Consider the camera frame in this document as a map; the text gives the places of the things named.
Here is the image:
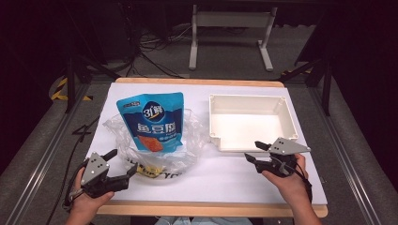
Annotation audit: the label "blue snack pouch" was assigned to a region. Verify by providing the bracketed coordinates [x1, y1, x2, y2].
[115, 92, 185, 154]

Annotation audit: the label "clear plastic bag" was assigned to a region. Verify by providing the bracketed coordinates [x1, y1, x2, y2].
[102, 108, 209, 186]

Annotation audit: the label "black tripod stand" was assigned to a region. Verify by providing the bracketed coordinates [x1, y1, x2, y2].
[62, 51, 122, 114]
[279, 57, 333, 117]

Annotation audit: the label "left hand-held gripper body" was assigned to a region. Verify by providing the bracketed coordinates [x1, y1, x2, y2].
[80, 152, 130, 199]

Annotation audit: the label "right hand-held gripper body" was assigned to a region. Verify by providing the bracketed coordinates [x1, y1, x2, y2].
[255, 137, 312, 178]

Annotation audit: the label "white table sheet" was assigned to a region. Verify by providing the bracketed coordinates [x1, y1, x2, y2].
[85, 82, 329, 206]

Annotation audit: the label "aluminium floor rail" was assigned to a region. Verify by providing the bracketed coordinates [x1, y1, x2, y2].
[307, 86, 383, 225]
[4, 83, 92, 225]

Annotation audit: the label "person's blue jeans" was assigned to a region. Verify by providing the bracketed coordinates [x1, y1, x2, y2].
[154, 216, 253, 225]

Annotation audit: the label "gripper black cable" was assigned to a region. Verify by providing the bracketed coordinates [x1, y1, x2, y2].
[292, 161, 314, 204]
[46, 115, 101, 225]

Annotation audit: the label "white metal stand frame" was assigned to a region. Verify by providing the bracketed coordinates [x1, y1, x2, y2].
[188, 4, 279, 72]

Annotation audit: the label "white plastic box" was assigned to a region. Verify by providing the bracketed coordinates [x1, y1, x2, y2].
[208, 94, 299, 153]

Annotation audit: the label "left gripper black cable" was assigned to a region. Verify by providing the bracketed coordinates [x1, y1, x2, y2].
[46, 115, 101, 225]

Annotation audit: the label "person's left hand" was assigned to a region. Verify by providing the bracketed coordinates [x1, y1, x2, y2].
[69, 168, 115, 217]

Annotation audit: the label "black floor cables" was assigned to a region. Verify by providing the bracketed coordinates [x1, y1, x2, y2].
[123, 22, 195, 79]

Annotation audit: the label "person's right hand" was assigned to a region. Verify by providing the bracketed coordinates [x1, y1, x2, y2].
[262, 153, 309, 204]

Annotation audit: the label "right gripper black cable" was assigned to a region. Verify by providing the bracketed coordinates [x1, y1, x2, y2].
[292, 161, 314, 204]

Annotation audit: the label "yellow black floor tape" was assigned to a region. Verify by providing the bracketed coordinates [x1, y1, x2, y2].
[50, 77, 94, 102]

